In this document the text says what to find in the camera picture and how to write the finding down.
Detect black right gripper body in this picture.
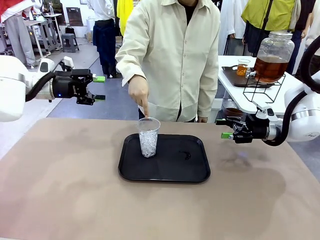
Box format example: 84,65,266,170
245,113,270,141

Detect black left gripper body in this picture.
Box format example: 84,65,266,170
51,69,93,100

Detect short clear plastic iced cup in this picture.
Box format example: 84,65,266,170
236,58,251,77

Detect tall clear plastic iced cup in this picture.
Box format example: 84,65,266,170
136,116,161,159

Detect person's left forearm cream sleeve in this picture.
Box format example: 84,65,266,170
197,74,221,118

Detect person's right forearm cream sleeve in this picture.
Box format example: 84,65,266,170
114,44,147,87

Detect person's right hand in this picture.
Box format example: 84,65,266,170
127,74,150,119

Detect bowl of brown liquid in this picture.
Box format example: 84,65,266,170
222,107,247,119

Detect white side table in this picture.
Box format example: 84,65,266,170
217,55,308,116

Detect mannequin white shirt navy skirt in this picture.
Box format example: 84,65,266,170
86,0,118,78

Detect dark brown serving tray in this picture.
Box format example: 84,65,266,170
221,65,276,88

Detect grey plastic stool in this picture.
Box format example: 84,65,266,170
61,33,80,53

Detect glass tea dispenser jar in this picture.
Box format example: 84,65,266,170
245,31,295,84

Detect grey metal workbench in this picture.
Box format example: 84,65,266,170
23,12,63,62

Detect yellow cloth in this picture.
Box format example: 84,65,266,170
116,0,135,37

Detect person in grey trousers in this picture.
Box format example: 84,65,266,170
0,0,37,68

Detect dark brown board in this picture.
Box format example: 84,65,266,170
65,6,84,27

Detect person in cream shirt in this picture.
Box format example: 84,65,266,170
114,0,222,123

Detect black rectangular serving tray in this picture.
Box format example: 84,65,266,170
117,133,211,184

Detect person in white coat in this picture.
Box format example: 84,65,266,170
217,0,251,56

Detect person in yellow-green jacket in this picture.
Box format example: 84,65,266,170
241,0,302,57

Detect person in beige top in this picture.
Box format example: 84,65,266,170
304,7,320,51

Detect person dark top blue jeans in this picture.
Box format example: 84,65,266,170
287,0,313,75

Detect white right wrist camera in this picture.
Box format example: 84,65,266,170
252,100,276,121

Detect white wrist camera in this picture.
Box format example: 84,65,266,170
61,56,75,72
252,100,276,121

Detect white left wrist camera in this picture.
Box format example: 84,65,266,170
61,56,75,72

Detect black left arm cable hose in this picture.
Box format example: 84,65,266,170
24,71,57,103

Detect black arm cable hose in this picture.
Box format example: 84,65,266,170
24,71,57,103
262,34,320,147

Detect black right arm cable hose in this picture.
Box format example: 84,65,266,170
262,34,320,147

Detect black wire dispenser stand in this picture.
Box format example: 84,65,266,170
242,73,287,104

